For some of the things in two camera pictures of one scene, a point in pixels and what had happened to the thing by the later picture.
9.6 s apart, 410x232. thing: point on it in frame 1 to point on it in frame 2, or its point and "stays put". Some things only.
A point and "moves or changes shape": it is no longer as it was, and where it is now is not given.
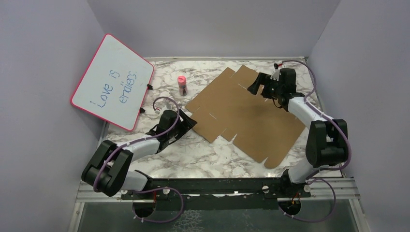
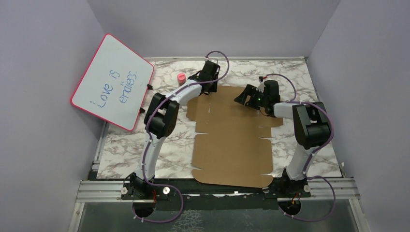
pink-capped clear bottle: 182,85 stays put
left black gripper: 185,124 to 212,89
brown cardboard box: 226,107 moves or changes shape
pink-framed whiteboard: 112,86 stays put
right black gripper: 263,79 to 249,90
